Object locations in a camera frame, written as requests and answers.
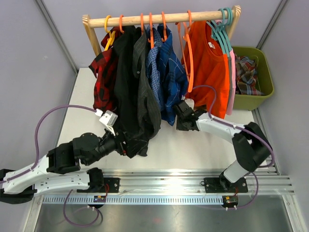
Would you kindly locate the light blue checked shirt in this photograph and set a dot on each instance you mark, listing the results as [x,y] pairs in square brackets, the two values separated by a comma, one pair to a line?
[152,70]

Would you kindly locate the green plastic basket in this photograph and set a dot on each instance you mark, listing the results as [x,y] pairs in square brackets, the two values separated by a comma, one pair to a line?
[246,102]

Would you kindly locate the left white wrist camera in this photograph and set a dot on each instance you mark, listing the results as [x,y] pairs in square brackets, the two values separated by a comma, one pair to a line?
[107,119]

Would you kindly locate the dark pinstripe shirt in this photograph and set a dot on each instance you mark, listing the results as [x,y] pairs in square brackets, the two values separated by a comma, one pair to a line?
[148,113]

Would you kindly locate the orange hanger of black shirt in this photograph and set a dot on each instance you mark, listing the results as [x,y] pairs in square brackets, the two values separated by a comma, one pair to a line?
[120,23]

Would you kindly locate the wooden clothes rack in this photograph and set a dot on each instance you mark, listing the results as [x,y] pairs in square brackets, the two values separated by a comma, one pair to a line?
[113,23]

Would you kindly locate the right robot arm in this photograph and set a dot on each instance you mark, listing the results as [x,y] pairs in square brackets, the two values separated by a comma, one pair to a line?
[250,145]

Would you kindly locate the orange hanger of checked shirt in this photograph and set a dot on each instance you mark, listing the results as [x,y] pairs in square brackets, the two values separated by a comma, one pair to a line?
[151,39]

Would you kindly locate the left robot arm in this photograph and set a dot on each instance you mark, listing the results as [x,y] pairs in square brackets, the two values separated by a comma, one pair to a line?
[60,169]

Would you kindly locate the red black plaid shirt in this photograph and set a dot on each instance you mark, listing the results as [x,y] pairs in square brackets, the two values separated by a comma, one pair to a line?
[104,68]

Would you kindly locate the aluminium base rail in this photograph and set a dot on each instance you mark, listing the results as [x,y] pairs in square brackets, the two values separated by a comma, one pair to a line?
[174,188]

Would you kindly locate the grey t-shirt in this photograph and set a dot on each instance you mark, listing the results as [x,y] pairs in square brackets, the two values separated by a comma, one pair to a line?
[231,72]

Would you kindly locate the orange t-shirt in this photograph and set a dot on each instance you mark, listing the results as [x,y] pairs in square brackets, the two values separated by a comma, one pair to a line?
[211,74]

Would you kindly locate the yellow plastic hanger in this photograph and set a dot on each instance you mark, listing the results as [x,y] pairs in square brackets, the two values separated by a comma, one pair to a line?
[111,34]

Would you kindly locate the pink t-shirt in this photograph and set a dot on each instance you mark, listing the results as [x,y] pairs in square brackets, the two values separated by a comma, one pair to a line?
[233,79]

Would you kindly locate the orange hanger of blue shirt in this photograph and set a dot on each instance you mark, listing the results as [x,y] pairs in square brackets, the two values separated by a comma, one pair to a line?
[164,26]

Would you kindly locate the orange hanger of pinstripe shirt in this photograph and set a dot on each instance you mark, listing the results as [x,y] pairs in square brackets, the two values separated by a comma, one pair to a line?
[141,23]

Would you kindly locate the teal hanger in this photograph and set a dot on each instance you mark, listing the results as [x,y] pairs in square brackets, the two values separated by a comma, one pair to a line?
[223,31]
[217,36]
[227,18]

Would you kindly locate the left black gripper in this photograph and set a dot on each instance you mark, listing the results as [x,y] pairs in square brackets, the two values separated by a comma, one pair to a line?
[122,147]

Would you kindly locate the orange hanger of plaid shirt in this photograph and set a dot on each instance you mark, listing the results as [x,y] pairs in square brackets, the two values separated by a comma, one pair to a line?
[185,37]

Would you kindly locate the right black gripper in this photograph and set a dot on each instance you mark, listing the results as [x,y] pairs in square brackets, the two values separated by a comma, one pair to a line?
[180,127]

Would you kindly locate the brown red plaid shirt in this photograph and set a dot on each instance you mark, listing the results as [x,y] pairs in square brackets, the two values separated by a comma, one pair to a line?
[247,76]

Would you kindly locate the dark blue plaid shirt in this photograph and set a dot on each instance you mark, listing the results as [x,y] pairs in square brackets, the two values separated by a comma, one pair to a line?
[173,78]

